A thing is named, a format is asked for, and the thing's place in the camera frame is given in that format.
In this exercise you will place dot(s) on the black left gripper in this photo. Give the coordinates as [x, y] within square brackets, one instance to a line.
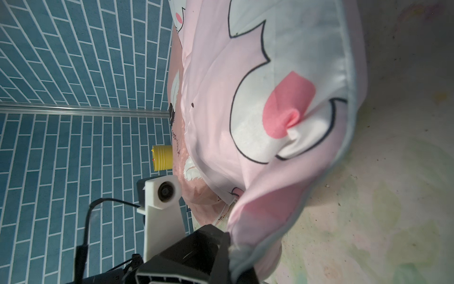
[199, 258]

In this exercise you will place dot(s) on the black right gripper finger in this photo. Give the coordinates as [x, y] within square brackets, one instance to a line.
[248, 277]

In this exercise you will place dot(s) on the light pink cartoon pillow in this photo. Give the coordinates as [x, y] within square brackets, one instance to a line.
[270, 95]

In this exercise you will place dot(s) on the yellow pen cup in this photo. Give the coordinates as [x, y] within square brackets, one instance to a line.
[162, 157]

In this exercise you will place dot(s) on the floral table cloth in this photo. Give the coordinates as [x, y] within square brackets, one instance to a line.
[375, 144]

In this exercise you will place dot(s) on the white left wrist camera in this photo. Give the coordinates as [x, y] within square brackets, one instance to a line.
[163, 222]

